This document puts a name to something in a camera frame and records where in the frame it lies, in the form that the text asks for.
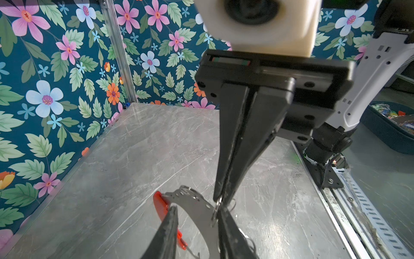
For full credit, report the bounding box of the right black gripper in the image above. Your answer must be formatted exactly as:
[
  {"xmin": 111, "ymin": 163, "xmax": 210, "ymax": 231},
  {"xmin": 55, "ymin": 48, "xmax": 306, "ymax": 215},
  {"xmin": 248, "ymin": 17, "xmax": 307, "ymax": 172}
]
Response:
[{"xmin": 195, "ymin": 50, "xmax": 355, "ymax": 206}]

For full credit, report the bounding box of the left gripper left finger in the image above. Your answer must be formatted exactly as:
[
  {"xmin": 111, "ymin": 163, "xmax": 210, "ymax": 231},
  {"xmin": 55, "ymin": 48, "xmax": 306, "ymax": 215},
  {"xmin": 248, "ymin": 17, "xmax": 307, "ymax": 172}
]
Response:
[{"xmin": 141, "ymin": 206, "xmax": 179, "ymax": 259}]

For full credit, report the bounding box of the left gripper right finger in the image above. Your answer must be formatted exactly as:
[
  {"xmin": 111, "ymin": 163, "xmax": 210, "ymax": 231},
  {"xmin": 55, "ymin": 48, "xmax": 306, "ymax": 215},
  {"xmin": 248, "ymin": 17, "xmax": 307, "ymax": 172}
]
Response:
[{"xmin": 217, "ymin": 207, "xmax": 258, "ymax": 259}]

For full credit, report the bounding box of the red handled key ring organizer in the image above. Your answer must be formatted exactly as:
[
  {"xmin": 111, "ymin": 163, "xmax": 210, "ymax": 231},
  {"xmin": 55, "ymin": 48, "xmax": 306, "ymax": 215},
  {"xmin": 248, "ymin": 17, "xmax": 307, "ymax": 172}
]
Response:
[{"xmin": 152, "ymin": 185, "xmax": 256, "ymax": 259}]

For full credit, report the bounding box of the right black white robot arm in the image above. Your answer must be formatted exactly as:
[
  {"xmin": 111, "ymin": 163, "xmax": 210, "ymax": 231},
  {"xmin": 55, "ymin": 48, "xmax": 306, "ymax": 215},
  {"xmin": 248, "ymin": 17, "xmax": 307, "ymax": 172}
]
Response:
[{"xmin": 195, "ymin": 1, "xmax": 414, "ymax": 206}]

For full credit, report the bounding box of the teal bin with items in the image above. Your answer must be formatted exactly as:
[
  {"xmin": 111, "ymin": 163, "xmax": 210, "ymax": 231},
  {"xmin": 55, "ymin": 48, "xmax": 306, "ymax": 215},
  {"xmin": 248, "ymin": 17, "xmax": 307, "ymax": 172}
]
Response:
[{"xmin": 360, "ymin": 100, "xmax": 414, "ymax": 155}]

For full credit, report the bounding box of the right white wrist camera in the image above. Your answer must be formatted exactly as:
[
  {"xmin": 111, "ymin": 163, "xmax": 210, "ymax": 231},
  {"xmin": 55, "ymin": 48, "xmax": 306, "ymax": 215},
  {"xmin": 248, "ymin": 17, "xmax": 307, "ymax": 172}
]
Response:
[{"xmin": 195, "ymin": 1, "xmax": 322, "ymax": 58}]

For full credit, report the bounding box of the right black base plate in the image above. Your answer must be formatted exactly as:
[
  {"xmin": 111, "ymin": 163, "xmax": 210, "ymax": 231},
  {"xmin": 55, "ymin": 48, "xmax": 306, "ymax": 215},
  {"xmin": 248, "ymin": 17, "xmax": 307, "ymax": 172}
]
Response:
[{"xmin": 304, "ymin": 155, "xmax": 344, "ymax": 190}]

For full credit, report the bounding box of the aluminium cage frame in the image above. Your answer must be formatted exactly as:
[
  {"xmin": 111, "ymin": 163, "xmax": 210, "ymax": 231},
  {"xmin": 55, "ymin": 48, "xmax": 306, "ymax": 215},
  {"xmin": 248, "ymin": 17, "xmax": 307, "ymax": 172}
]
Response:
[{"xmin": 99, "ymin": 0, "xmax": 138, "ymax": 103}]

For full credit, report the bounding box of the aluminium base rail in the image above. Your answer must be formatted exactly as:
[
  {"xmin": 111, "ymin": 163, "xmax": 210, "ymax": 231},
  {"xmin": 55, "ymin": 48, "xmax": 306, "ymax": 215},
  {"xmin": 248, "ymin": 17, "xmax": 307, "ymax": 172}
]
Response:
[{"xmin": 293, "ymin": 143, "xmax": 414, "ymax": 259}]

